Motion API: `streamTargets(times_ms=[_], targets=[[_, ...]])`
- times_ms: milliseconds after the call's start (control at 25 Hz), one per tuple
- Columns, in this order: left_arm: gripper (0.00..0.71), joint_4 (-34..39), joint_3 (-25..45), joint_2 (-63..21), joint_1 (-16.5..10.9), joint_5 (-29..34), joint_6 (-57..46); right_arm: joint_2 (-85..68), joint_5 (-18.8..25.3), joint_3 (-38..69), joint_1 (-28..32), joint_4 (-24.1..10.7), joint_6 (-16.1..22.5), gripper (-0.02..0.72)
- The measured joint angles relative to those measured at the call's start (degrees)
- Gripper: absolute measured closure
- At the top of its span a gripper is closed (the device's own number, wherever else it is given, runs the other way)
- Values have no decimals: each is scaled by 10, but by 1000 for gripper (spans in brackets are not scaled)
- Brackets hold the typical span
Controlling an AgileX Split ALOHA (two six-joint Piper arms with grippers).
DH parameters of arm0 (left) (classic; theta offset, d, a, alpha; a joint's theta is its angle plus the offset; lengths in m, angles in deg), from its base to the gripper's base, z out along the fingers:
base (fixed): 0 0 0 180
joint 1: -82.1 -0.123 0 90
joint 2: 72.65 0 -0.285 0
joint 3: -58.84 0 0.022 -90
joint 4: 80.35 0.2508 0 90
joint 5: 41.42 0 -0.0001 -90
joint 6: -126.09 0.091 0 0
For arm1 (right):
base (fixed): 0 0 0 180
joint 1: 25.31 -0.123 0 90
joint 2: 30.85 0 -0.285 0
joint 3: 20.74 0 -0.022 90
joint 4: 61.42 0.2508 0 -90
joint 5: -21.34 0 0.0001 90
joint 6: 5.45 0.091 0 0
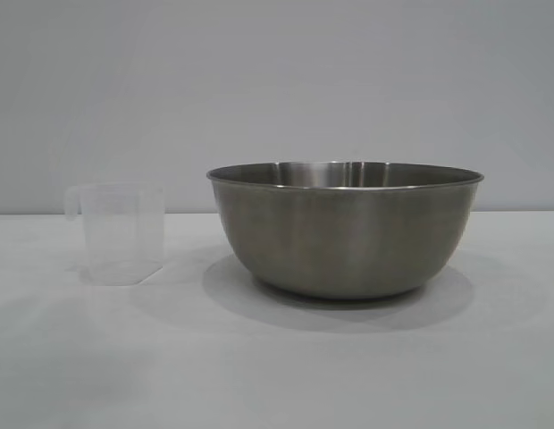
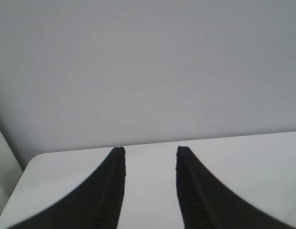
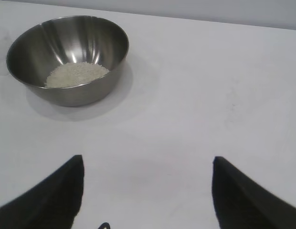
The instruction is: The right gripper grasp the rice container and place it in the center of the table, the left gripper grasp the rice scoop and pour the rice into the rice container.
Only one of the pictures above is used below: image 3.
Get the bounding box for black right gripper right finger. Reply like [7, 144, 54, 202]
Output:
[211, 156, 296, 229]

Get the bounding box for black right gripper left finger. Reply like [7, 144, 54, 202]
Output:
[0, 154, 85, 229]

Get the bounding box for white uncooked rice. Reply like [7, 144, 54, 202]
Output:
[44, 62, 110, 88]

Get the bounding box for stainless steel mixing bowl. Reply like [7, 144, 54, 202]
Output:
[6, 15, 129, 107]

